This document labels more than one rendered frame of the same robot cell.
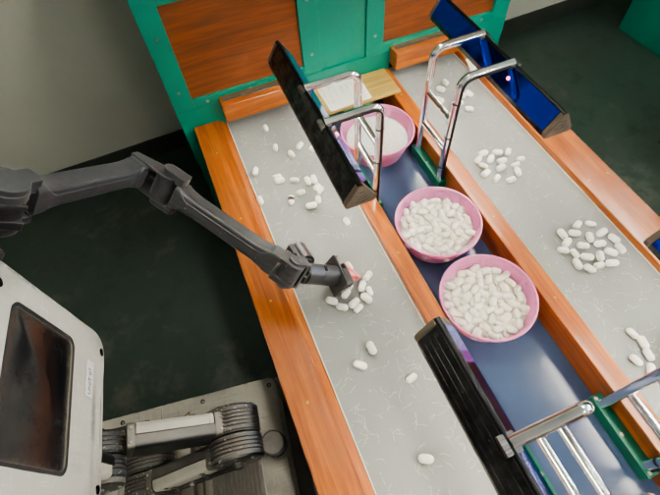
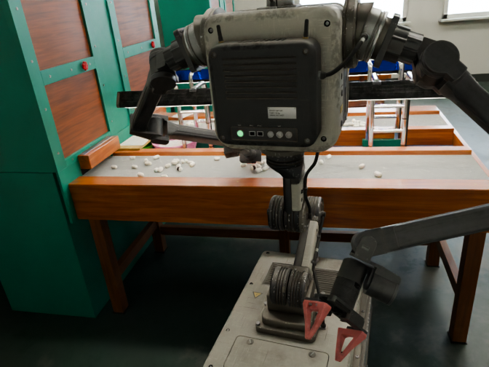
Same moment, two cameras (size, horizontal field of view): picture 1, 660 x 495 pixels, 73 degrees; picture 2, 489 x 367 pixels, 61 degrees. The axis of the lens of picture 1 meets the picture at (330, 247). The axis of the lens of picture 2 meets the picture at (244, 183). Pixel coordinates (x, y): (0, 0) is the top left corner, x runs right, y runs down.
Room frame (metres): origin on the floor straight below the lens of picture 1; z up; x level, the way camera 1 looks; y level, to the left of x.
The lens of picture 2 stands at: (-0.29, 1.55, 1.49)
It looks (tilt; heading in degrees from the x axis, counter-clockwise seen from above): 24 degrees down; 301
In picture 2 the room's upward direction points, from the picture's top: 5 degrees counter-clockwise
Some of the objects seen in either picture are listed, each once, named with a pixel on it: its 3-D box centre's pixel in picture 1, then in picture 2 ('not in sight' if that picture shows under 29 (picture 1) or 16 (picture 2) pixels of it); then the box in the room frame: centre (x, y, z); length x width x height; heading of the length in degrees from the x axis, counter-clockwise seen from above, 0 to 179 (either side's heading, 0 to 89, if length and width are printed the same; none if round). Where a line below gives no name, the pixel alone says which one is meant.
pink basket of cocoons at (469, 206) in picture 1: (435, 228); not in sight; (0.78, -0.34, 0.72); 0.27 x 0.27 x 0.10
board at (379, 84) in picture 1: (353, 91); (140, 139); (1.41, -0.15, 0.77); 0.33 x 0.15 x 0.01; 107
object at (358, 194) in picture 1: (313, 113); (178, 96); (0.96, 0.01, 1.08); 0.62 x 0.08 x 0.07; 17
